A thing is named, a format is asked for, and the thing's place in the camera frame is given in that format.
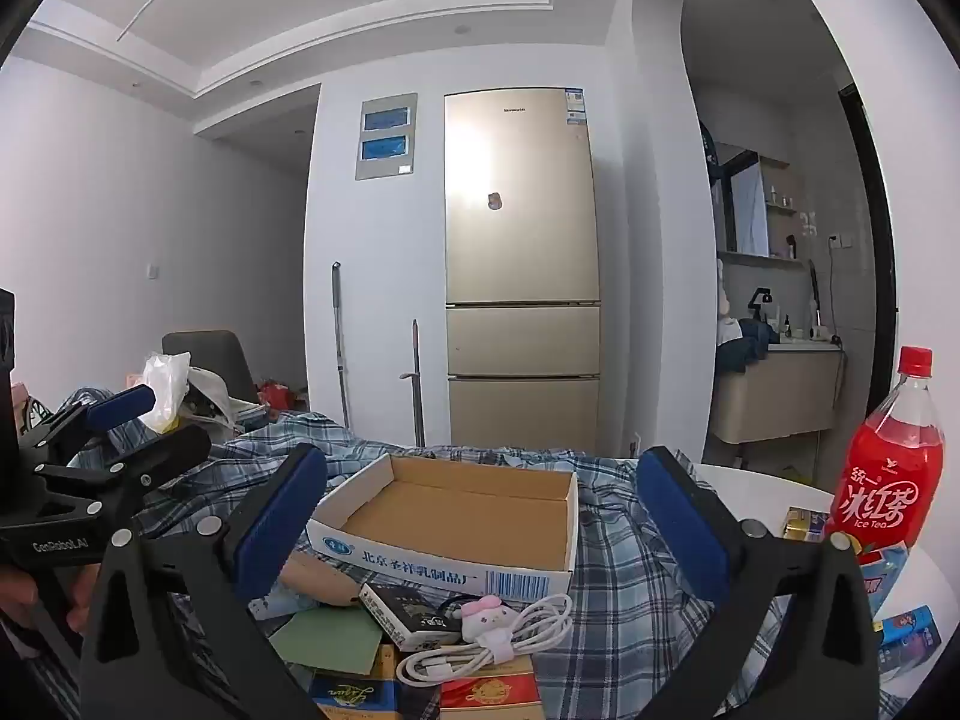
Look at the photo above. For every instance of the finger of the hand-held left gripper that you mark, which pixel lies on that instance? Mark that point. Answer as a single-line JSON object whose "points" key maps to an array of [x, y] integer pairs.
{"points": [[120, 405], [169, 454]]}

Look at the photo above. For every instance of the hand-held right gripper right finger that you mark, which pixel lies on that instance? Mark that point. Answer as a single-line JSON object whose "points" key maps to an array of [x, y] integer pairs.
{"points": [[684, 532]]}

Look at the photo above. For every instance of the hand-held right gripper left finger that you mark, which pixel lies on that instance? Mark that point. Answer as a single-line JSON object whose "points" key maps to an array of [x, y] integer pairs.
{"points": [[276, 532]]}

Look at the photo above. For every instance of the light blue tissue packet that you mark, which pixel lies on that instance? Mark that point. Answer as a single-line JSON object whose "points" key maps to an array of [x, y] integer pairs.
{"points": [[281, 605]]}

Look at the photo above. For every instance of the white cardboard box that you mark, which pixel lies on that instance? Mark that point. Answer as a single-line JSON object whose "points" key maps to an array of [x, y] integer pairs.
{"points": [[450, 517]]}

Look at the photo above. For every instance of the blue label gold packet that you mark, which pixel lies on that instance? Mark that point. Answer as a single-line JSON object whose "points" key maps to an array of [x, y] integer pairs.
{"points": [[352, 696]]}

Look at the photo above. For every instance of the red label gold packet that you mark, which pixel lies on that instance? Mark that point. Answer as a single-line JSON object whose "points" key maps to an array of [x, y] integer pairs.
{"points": [[487, 692]]}

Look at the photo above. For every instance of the person's left hand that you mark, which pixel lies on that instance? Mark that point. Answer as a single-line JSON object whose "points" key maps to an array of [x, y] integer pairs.
{"points": [[15, 589]]}

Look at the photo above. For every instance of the white plastic bag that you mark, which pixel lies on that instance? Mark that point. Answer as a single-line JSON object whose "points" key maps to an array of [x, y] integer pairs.
{"points": [[166, 390]]}

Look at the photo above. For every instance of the round wooden disc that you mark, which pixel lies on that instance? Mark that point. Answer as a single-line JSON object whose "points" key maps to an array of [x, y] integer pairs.
{"points": [[315, 577]]}

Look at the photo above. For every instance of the blue plaid cloth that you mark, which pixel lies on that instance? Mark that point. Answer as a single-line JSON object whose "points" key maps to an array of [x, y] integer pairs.
{"points": [[630, 585]]}

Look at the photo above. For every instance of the grey open bag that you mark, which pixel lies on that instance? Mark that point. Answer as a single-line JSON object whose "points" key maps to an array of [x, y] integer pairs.
{"points": [[214, 390]]}

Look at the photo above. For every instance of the chair back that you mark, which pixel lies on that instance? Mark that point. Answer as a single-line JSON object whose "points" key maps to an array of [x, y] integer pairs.
{"points": [[217, 352]]}

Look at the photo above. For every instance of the green sponge pad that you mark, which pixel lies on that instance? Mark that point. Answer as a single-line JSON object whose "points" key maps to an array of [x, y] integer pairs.
{"points": [[330, 637]]}

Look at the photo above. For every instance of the small yellow packet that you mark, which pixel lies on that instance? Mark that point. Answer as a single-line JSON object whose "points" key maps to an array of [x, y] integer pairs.
{"points": [[804, 525]]}

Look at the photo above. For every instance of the red bag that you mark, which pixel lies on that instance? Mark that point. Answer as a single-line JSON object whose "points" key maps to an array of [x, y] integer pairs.
{"points": [[279, 394]]}

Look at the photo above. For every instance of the beige vanity cabinet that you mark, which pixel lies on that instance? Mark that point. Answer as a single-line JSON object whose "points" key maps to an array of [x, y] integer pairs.
{"points": [[776, 397]]}

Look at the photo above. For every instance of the dark blue clothes pile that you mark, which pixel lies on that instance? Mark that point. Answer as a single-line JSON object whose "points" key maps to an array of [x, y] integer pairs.
{"points": [[746, 345]]}

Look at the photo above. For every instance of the metal pole with clip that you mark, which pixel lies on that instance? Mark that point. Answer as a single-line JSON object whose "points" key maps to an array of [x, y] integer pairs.
{"points": [[415, 390]]}

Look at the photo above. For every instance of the light blue wrapper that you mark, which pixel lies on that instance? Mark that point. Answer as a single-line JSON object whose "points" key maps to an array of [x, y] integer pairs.
{"points": [[885, 577]]}

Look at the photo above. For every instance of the red drink bottle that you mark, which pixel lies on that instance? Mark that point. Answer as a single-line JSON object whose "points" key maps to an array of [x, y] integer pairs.
{"points": [[892, 480]]}

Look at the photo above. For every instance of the pink plush charm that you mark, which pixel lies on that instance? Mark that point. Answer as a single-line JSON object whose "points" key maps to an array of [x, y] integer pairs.
{"points": [[480, 613]]}

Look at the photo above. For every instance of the blue snack packet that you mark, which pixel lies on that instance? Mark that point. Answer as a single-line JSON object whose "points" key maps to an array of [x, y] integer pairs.
{"points": [[909, 634]]}

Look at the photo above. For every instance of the gold refrigerator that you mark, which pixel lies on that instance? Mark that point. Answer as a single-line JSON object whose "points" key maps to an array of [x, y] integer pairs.
{"points": [[517, 255]]}

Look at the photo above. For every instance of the bathroom mirror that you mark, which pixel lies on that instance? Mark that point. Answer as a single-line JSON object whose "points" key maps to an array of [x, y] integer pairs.
{"points": [[742, 202]]}

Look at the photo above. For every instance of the small fridge magnet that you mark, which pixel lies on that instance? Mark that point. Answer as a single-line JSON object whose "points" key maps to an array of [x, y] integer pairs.
{"points": [[494, 202]]}

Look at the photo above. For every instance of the wall socket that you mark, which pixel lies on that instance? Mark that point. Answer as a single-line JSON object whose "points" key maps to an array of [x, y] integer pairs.
{"points": [[841, 241]]}

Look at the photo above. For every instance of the grey wall electrical panel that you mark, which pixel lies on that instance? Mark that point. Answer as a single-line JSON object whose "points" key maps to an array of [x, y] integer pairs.
{"points": [[385, 136]]}

